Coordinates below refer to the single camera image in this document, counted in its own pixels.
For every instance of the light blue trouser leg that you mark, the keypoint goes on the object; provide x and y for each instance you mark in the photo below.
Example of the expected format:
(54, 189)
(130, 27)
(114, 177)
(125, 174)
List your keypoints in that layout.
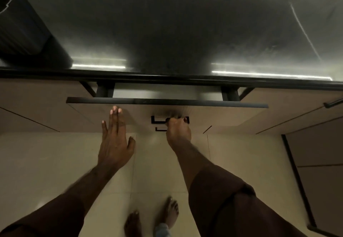
(162, 231)

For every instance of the person's left thumb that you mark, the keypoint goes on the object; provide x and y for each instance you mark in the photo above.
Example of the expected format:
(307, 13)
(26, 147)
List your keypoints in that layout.
(132, 144)

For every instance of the person's left hand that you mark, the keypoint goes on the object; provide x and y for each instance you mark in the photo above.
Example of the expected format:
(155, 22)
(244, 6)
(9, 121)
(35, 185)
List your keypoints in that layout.
(114, 145)

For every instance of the person's foot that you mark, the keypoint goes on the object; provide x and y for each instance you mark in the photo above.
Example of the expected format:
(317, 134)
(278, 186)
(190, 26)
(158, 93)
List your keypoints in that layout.
(169, 212)
(133, 224)

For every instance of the beige cabinet front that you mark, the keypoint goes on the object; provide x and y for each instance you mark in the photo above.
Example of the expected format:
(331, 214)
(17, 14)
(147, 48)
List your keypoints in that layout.
(37, 102)
(294, 111)

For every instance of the person's left forearm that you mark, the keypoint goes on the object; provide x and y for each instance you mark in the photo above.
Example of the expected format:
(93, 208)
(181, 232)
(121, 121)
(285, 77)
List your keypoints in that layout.
(67, 202)

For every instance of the person's right fingers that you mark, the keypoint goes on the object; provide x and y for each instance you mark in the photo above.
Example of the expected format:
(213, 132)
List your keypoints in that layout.
(175, 121)

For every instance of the person's left middle finger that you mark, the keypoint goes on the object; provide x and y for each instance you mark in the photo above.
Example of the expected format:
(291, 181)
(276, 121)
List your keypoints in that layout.
(115, 120)

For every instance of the person's right foot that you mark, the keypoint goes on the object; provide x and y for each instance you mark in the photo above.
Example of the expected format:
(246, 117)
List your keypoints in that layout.
(169, 212)

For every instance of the person's right forearm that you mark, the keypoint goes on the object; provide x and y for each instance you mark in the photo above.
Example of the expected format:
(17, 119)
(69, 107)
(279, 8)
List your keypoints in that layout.
(214, 188)

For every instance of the beige cabinet door black frame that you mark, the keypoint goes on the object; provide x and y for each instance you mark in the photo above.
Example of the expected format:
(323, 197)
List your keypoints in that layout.
(319, 169)

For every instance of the beige drawer with dark edge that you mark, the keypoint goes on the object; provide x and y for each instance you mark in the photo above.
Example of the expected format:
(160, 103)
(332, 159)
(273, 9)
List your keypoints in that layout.
(219, 115)

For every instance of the person's right hand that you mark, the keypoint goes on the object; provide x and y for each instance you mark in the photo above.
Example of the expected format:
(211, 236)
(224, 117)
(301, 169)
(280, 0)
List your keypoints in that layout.
(178, 135)

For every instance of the person's left foot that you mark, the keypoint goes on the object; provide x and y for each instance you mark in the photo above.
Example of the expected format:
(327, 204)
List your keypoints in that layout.
(133, 224)

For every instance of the black ribbed container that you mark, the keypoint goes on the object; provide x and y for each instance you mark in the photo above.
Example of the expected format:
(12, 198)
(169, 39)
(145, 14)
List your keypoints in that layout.
(24, 33)

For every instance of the person's left little finger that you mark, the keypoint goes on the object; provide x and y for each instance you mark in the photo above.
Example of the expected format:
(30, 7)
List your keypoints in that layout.
(104, 129)

